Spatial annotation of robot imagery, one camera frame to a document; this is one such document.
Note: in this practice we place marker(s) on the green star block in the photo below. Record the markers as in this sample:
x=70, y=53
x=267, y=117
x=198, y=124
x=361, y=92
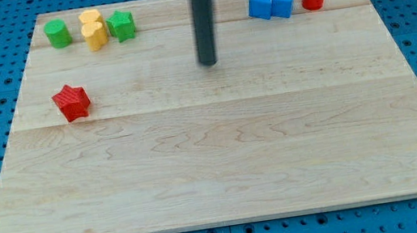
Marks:
x=121, y=25

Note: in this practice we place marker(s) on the red star block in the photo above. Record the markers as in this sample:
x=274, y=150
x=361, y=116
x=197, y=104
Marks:
x=73, y=102

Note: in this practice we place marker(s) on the light wooden board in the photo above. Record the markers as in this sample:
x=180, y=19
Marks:
x=301, y=115

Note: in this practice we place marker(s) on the blue triangular prism block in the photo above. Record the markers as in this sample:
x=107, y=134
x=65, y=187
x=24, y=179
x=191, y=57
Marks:
x=260, y=9

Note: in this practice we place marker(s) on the blue cube block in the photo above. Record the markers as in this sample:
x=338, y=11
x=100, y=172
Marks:
x=282, y=8

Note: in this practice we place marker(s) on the yellow heart block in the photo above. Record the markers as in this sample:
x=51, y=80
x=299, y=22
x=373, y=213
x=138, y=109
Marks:
x=94, y=35

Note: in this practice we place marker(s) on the green cylinder block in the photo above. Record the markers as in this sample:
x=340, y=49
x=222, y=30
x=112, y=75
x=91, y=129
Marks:
x=57, y=33

